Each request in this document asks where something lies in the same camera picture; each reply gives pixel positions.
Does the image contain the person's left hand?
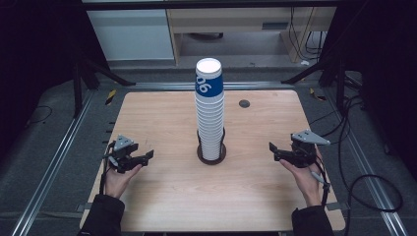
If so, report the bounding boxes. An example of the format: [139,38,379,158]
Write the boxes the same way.
[103,163,144,200]

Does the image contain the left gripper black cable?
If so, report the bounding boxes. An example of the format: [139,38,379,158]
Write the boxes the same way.
[98,141,116,197]

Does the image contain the aluminium floor rail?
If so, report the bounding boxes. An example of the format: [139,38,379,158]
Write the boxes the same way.
[11,89,96,236]
[324,88,409,236]
[126,81,296,92]

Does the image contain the person's right hand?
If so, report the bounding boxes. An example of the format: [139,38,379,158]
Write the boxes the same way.
[278,147,325,207]

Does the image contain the hanging black desk cables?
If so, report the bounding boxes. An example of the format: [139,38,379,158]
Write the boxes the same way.
[288,7,328,63]

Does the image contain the dark round cup holder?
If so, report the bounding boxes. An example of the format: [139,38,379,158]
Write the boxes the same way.
[196,128,228,166]

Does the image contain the white cabinet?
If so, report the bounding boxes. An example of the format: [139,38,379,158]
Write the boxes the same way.
[87,9,175,62]

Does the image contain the stack of blue paper cups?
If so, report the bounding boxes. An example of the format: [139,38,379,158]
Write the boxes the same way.
[194,57,226,161]

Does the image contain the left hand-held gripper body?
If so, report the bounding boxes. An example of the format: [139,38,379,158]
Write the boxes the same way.
[103,134,142,174]

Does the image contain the yellow black tape strip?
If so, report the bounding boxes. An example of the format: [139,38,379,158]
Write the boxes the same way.
[104,88,118,106]
[309,87,328,102]

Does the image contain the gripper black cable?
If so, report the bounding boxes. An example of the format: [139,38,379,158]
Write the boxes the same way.
[98,141,116,197]
[309,156,332,208]

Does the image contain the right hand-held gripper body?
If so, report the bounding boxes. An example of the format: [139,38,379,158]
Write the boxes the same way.
[290,129,331,169]

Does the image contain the black metal stand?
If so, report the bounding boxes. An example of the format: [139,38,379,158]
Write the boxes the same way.
[280,53,349,116]
[71,53,137,119]

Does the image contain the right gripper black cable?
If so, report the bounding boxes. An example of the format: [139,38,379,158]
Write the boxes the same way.
[309,156,332,208]

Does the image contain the looped black floor cable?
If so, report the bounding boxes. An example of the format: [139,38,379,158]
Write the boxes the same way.
[337,94,404,236]

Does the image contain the thin black floor cable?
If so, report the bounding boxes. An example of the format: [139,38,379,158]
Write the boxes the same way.
[25,104,54,128]

